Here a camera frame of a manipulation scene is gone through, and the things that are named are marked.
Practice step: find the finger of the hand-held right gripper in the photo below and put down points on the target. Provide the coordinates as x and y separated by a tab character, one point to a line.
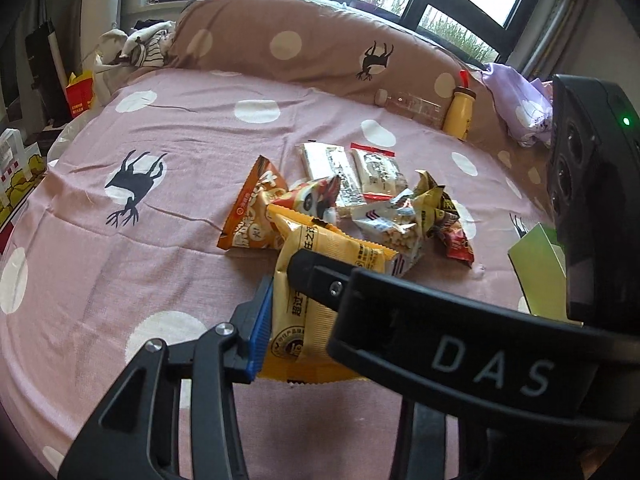
315	275

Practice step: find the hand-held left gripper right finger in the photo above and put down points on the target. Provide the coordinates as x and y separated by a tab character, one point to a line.
426	442

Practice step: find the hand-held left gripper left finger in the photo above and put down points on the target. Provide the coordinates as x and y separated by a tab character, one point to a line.
256	332

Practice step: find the yellow snack packet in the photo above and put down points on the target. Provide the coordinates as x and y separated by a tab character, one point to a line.
330	247

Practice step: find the silver peanut snack packet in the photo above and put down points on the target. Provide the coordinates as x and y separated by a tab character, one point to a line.
390	232

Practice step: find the green cardboard box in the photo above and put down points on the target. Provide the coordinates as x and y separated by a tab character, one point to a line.
537	270

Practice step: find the brown cartoon snack packet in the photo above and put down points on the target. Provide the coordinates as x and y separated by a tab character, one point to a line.
310	197

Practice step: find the orange triangular snack packet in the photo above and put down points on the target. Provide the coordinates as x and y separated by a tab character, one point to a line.
252	210

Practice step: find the red snack packet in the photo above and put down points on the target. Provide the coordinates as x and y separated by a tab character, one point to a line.
457	242

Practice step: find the white red-edged snack packet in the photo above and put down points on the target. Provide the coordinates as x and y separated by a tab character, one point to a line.
377	170

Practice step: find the yellow black crumpled packet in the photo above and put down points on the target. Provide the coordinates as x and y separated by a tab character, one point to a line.
430	200

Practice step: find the clear plastic bottle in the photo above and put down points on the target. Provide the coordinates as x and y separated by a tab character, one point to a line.
410	107

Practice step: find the yellow bottle with red cap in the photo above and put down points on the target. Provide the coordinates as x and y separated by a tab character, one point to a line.
459	112

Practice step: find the purple plastic bag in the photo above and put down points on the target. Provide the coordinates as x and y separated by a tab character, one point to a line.
515	100

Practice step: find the yellow white carton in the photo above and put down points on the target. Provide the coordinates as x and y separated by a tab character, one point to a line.
20	180

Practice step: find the white striped cloth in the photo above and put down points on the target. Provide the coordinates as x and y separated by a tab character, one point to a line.
135	45

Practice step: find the red paper bag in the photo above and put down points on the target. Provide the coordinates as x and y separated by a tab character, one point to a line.
80	95

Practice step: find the white board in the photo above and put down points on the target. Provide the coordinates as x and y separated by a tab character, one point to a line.
100	15

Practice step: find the grey curtain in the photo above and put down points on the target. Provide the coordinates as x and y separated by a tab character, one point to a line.
555	20

